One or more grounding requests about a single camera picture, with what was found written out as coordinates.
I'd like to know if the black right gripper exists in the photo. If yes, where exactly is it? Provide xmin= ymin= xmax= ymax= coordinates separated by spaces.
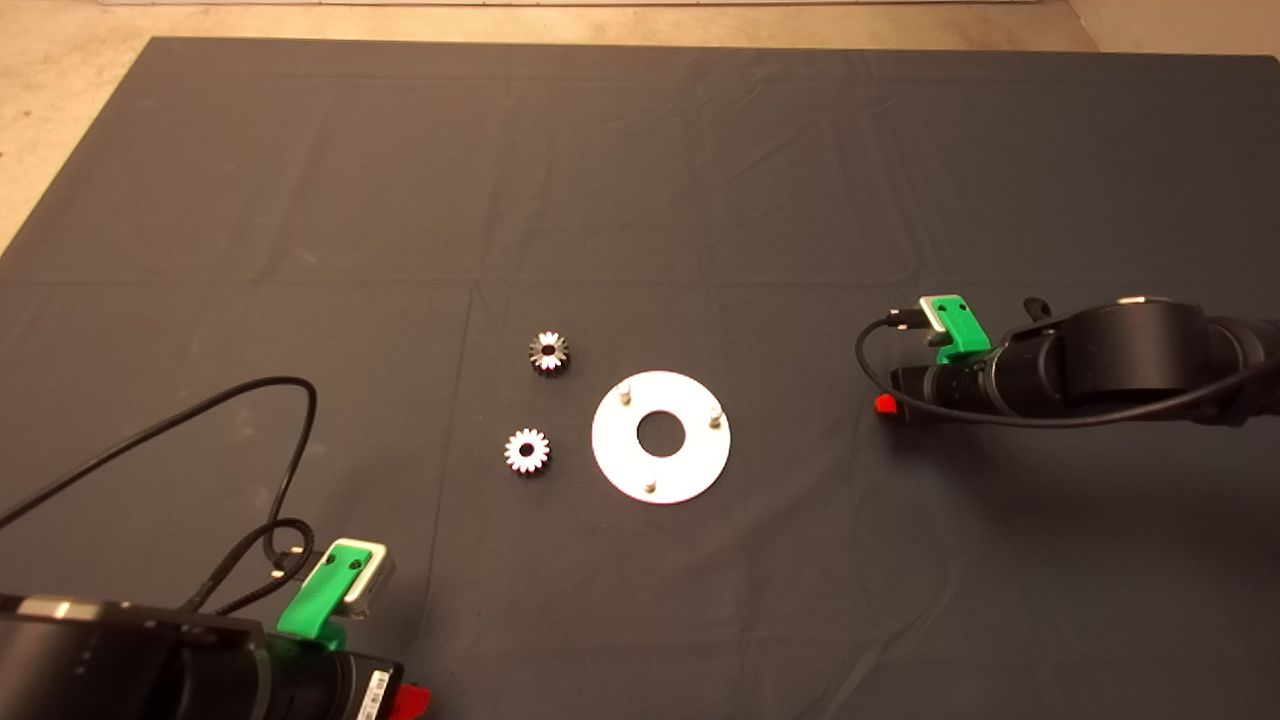
xmin=875 ymin=352 xmax=1001 ymax=421

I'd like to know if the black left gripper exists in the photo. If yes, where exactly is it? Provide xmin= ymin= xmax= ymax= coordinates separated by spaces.
xmin=262 ymin=638 xmax=431 ymax=720

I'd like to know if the small steel planetary gear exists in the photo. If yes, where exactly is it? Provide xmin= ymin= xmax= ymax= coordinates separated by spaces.
xmin=528 ymin=331 xmax=571 ymax=377
xmin=504 ymin=428 xmax=552 ymax=477

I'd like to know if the round white metal carrier plate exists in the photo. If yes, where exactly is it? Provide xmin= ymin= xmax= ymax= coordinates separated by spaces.
xmin=591 ymin=371 xmax=732 ymax=504

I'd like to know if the dark grey table cloth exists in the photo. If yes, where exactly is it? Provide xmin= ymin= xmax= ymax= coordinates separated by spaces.
xmin=0 ymin=37 xmax=1280 ymax=720

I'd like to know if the right gripper green camera mount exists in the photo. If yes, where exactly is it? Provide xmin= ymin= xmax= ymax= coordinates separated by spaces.
xmin=927 ymin=294 xmax=993 ymax=363

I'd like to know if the gripper green camera mount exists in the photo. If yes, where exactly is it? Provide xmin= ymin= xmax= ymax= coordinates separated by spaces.
xmin=927 ymin=294 xmax=993 ymax=363
xmin=277 ymin=540 xmax=373 ymax=651

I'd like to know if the left gripper silver camera box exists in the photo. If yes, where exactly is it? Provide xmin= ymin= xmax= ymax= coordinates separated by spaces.
xmin=335 ymin=538 xmax=396 ymax=616

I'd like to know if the left gripper green camera mount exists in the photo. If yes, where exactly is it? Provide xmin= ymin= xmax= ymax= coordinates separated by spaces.
xmin=277 ymin=540 xmax=373 ymax=651

